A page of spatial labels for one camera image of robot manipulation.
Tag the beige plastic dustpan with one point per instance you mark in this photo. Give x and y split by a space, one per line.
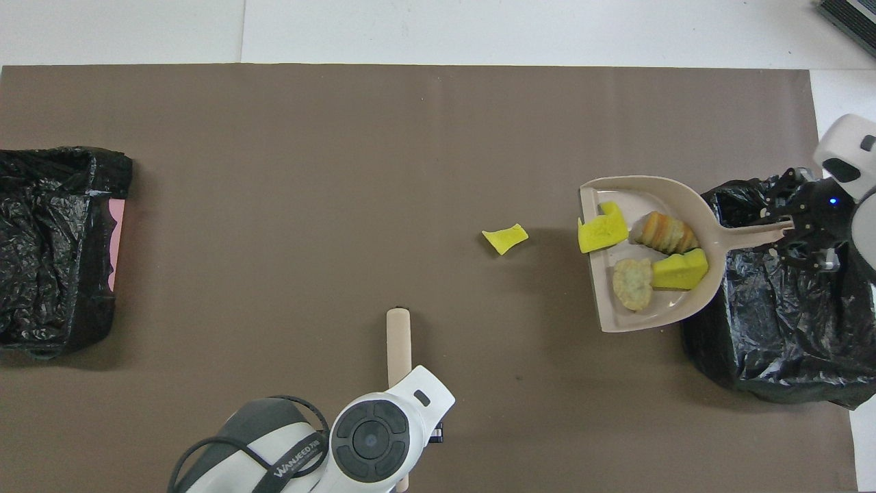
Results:
657 195

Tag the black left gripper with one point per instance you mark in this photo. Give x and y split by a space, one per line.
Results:
438 433

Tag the orange striped bread scrap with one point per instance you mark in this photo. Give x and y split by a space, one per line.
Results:
664 233

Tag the brown table mat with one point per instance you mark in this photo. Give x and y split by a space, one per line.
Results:
274 205

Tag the yellow green sponge scrap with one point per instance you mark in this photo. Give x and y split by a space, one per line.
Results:
681 270

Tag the dark ribbed block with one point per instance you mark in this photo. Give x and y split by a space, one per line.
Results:
852 20

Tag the hooked yellow sponge scrap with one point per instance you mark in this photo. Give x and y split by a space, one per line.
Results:
602 233

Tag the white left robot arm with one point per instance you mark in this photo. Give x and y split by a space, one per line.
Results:
383 438

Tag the left black-lined bin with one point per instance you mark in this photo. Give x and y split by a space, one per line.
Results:
773 342

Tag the small yellow sponge scrap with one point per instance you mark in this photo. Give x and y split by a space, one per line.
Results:
505 239

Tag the right black-lined bin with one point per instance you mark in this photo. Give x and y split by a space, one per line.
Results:
48 246

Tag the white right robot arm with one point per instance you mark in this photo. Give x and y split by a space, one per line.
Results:
855 150

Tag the black-lined bin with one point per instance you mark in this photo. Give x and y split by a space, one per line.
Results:
773 342
48 246

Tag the pale striped bread scrap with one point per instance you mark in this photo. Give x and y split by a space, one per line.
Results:
633 284

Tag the pink bin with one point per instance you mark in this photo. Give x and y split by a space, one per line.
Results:
118 226

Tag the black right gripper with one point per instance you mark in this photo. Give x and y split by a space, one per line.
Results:
821 209

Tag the beige hand brush black bristles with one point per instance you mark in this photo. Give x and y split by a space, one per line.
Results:
399 342

